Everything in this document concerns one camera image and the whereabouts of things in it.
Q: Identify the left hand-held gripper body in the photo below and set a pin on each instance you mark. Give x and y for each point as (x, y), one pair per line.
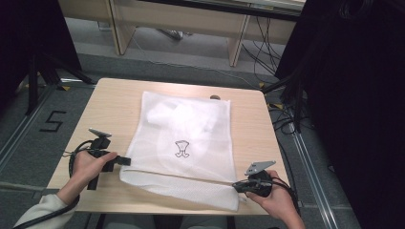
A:
(100, 146)

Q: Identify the person's right hand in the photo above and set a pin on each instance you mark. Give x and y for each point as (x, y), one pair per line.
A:
(280, 200)

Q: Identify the white garment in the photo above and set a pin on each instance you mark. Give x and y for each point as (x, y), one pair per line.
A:
(187, 120)

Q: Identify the metal floor rail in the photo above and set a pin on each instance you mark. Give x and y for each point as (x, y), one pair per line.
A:
(22, 127)
(313, 181)

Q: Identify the light wooden desk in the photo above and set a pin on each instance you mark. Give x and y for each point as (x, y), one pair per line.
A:
(191, 19)

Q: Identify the white mesh laundry bag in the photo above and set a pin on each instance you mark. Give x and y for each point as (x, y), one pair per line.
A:
(178, 191)

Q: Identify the black curtain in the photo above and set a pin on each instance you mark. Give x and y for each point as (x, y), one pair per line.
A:
(356, 95)
(28, 38)

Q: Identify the black metal stand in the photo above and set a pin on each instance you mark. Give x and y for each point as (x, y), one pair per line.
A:
(31, 86)
(297, 101)

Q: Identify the small brown round object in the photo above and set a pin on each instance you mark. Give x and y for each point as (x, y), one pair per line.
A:
(215, 97)

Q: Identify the person's left hand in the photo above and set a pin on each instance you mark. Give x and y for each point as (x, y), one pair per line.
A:
(84, 168)

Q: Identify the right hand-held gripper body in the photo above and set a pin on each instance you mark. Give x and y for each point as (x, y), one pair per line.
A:
(261, 184)

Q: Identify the grey object under desk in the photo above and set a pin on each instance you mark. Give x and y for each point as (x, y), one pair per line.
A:
(173, 34)

